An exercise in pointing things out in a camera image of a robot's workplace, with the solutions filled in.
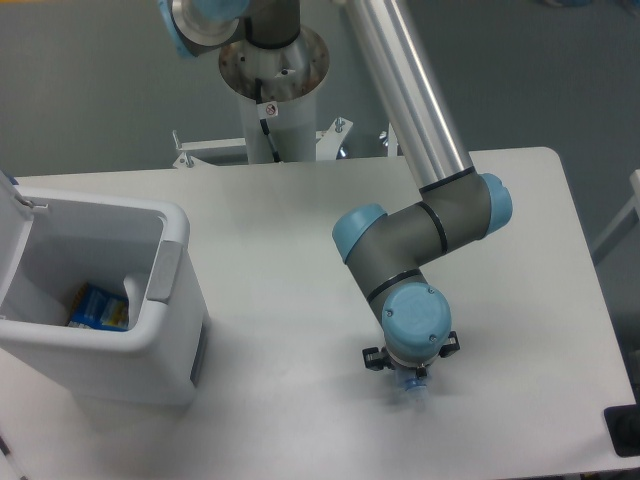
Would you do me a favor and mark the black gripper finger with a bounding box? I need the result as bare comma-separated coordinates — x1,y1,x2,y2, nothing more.
439,330,459,358
362,347,386,371

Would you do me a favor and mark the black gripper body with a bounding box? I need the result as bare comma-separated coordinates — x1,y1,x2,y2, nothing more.
382,347,440,380

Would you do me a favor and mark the clear plastic bottle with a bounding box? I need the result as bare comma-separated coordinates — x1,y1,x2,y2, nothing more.
394,369,427,407

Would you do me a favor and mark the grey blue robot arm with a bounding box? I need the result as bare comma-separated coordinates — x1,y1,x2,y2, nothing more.
159,1,513,389

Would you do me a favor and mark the white trash can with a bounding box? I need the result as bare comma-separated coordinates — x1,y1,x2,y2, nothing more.
1,179,207,405

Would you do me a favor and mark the black clamp at table corner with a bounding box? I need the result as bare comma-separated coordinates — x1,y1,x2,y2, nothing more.
604,404,639,458

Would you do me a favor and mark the blue snack package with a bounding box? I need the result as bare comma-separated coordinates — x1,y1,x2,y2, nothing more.
67,283,128,332

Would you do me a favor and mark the white frame at right edge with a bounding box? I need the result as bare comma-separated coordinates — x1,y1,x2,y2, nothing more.
591,169,639,265

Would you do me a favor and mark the white metal frame bracket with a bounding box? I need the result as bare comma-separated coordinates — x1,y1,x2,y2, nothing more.
172,130,248,169

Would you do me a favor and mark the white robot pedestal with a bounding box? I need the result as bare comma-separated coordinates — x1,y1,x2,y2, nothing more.
219,26,330,164

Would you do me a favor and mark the black cable on pedestal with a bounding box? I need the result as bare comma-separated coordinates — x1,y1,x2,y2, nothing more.
253,77,284,164

